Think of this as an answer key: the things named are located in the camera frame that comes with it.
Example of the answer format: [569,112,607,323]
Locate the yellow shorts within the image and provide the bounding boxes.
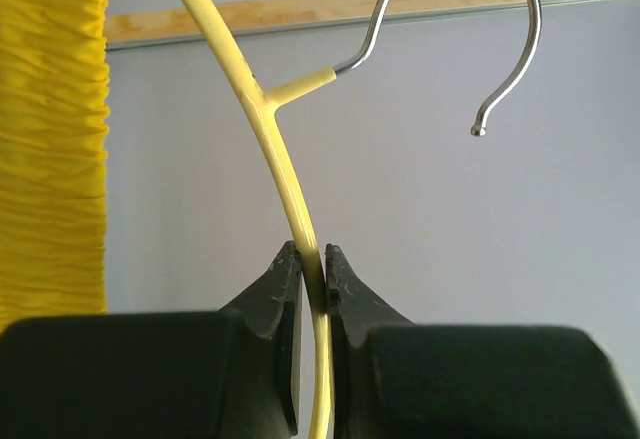
[1,0,109,326]

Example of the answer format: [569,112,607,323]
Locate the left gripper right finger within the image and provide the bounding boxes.
[325,244,633,438]

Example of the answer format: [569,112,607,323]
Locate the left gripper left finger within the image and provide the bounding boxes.
[1,242,302,438]

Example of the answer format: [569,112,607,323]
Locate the yellow wire hanger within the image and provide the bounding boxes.
[154,0,544,439]

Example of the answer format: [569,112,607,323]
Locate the wooden clothes rack frame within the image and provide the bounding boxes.
[102,0,621,45]

